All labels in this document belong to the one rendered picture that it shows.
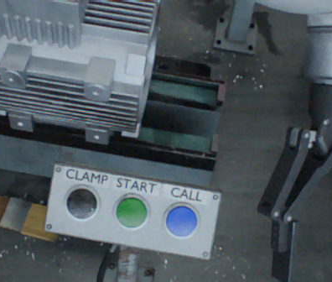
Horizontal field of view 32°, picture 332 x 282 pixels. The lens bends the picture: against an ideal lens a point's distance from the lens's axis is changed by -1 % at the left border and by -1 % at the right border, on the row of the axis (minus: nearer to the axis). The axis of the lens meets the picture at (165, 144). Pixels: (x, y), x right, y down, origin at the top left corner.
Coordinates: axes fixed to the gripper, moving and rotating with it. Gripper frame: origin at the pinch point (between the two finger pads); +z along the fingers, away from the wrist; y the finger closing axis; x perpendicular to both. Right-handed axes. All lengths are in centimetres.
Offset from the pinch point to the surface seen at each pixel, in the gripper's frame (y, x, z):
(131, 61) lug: -18.8, 14.5, -21.5
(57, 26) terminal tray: -26.4, 18.3, -25.2
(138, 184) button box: -22.3, 4.6, -9.7
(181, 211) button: -19.0, 1.6, -7.4
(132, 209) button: -23.2, 4.0, -7.4
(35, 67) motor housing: -28.1, 20.8, -20.4
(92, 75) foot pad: -22.8, 16.3, -19.8
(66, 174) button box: -28.5, 8.2, -10.3
